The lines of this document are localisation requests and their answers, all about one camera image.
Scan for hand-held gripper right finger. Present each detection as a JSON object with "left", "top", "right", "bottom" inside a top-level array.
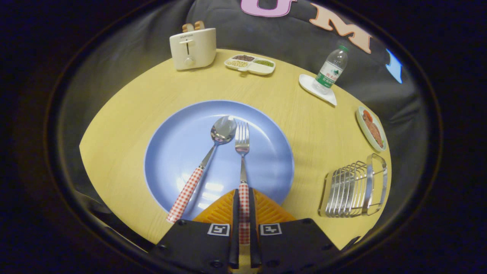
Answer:
[{"left": 249, "top": 188, "right": 340, "bottom": 274}]

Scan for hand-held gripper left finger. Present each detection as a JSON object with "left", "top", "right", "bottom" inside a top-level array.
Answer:
[{"left": 150, "top": 188, "right": 241, "bottom": 274}]

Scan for fork with red checked handle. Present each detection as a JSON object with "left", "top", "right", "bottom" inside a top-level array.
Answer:
[{"left": 235, "top": 121, "right": 251, "bottom": 244}]

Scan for spoon with red checked handle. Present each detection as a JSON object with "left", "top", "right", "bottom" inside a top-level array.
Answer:
[{"left": 166, "top": 115, "right": 237, "bottom": 224}]

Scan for blue round plate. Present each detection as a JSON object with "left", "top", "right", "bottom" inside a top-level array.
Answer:
[{"left": 144, "top": 100, "right": 295, "bottom": 216}]

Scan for clear cutlery rack metal bars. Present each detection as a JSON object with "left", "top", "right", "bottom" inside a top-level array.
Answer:
[{"left": 318, "top": 153, "right": 388, "bottom": 218}]

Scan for pale green plate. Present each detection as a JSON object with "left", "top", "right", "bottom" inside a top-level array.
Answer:
[{"left": 356, "top": 106, "right": 387, "bottom": 153}]

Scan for red meat slices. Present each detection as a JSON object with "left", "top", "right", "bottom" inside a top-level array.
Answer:
[{"left": 362, "top": 110, "right": 384, "bottom": 148}]

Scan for white square coaster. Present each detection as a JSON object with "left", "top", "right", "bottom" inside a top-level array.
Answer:
[{"left": 299, "top": 74, "right": 338, "bottom": 107}]

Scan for white divided dish with beans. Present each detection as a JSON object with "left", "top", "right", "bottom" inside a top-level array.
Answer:
[{"left": 224, "top": 54, "right": 276, "bottom": 76}]

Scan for clear water bottle green cap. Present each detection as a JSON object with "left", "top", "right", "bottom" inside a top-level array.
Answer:
[{"left": 313, "top": 45, "right": 349, "bottom": 95}]

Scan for cream toaster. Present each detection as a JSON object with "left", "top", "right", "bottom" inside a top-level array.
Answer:
[{"left": 169, "top": 27, "right": 217, "bottom": 71}]

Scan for black backdrop cloth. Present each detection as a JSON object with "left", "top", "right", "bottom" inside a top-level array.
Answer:
[{"left": 61, "top": 0, "right": 430, "bottom": 233}]

